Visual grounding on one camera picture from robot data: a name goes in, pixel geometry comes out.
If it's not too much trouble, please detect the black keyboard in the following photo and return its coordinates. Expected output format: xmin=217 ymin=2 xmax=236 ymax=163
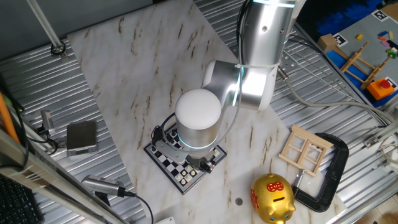
xmin=0 ymin=174 xmax=43 ymax=224

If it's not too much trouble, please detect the grey cable with metal connector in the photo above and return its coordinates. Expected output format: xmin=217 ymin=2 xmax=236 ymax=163
xmin=276 ymin=67 xmax=395 ymax=125

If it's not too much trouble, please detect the white power adapter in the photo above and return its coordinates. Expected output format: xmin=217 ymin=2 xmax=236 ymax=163
xmin=382 ymin=154 xmax=398 ymax=174

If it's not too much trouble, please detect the orange box with red button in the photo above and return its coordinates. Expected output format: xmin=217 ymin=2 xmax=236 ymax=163
xmin=366 ymin=77 xmax=396 ymax=101

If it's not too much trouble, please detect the black white chessboard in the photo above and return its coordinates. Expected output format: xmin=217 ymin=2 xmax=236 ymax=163
xmin=143 ymin=126 xmax=228 ymax=195

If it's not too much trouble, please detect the wooden window frame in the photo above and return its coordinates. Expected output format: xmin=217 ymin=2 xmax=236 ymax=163
xmin=278 ymin=124 xmax=335 ymax=178

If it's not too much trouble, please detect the paper fiducial tag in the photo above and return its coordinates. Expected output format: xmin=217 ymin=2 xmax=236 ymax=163
xmin=332 ymin=32 xmax=348 ymax=48
xmin=372 ymin=9 xmax=389 ymax=22
xmin=384 ymin=76 xmax=398 ymax=91

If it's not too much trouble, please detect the metal corner bracket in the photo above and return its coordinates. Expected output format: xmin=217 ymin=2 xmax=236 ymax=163
xmin=363 ymin=135 xmax=381 ymax=149

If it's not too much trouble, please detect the golden piggy bank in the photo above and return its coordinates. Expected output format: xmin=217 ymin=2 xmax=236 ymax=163
xmin=250 ymin=173 xmax=297 ymax=224

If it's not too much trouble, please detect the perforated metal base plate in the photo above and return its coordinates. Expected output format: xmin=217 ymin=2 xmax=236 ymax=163
xmin=280 ymin=49 xmax=300 ymax=75

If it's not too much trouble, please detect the small silver camera on mount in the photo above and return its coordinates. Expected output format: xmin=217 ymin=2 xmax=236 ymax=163
xmin=40 ymin=110 xmax=57 ymax=136

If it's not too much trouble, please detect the wooden cube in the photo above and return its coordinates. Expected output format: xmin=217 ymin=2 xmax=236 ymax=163
xmin=317 ymin=33 xmax=338 ymax=54

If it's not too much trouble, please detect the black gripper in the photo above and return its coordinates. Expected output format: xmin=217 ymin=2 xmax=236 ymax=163
xmin=198 ymin=154 xmax=216 ymax=174

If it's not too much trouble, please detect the wooden easel frame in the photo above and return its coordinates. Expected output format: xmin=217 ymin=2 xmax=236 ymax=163
xmin=340 ymin=40 xmax=393 ymax=90

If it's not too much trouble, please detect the white camera pole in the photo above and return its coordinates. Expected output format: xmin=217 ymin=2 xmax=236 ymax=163
xmin=25 ymin=0 xmax=67 ymax=60

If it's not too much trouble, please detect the wrist camera on silver bracket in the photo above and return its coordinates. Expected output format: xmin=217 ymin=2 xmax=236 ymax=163
xmin=150 ymin=124 xmax=190 ymax=164

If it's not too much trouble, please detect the black camera cable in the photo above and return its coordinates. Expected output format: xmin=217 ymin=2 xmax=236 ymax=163
xmin=123 ymin=189 xmax=155 ymax=224

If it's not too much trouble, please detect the silver finned camera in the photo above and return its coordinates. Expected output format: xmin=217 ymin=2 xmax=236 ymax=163
xmin=81 ymin=174 xmax=127 ymax=208

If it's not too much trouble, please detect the aluminium frame bar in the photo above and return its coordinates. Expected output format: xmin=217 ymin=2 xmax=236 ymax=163
xmin=0 ymin=127 xmax=128 ymax=224

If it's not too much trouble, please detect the silver digital scale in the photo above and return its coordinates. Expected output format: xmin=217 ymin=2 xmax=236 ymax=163
xmin=66 ymin=120 xmax=98 ymax=157

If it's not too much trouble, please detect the black C-clamp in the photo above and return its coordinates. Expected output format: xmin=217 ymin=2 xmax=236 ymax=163
xmin=292 ymin=133 xmax=350 ymax=213

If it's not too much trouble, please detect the grey brick baseplate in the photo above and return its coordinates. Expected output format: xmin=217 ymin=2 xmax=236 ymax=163
xmin=332 ymin=9 xmax=398 ymax=94

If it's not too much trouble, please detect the blue board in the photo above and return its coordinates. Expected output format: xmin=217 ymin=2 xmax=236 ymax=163
xmin=325 ymin=49 xmax=398 ymax=109

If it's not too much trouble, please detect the orange pole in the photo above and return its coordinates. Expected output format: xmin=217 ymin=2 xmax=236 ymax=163
xmin=0 ymin=91 xmax=20 ymax=144

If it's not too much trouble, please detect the blue foam sheet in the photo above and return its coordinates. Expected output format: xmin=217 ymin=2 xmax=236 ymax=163
xmin=316 ymin=0 xmax=385 ymax=37

